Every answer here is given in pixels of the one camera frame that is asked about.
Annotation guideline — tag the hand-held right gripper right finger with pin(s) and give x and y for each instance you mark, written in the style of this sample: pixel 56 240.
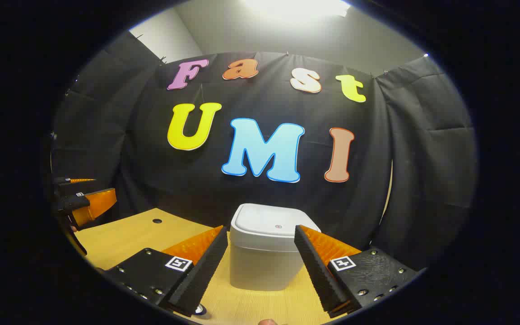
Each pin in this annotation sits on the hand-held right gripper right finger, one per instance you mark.
pixel 316 271

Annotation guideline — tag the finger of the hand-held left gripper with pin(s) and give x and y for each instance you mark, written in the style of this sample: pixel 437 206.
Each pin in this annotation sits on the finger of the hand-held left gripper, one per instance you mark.
pixel 63 181
pixel 93 205

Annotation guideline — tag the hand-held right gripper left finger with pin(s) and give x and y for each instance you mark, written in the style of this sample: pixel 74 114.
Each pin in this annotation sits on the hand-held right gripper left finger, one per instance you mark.
pixel 206 271

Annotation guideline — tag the white desktop garbage bin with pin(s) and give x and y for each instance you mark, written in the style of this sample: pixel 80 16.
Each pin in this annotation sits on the white desktop garbage bin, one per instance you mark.
pixel 260 266

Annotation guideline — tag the wooden desktop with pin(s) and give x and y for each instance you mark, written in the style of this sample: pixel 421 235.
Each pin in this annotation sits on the wooden desktop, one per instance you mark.
pixel 124 239

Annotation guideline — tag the black backdrop cloth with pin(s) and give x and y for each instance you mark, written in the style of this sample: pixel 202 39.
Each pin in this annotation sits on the black backdrop cloth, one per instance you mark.
pixel 197 189

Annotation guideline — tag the ceiling light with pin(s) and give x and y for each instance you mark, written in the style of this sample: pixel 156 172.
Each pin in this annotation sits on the ceiling light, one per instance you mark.
pixel 296 5

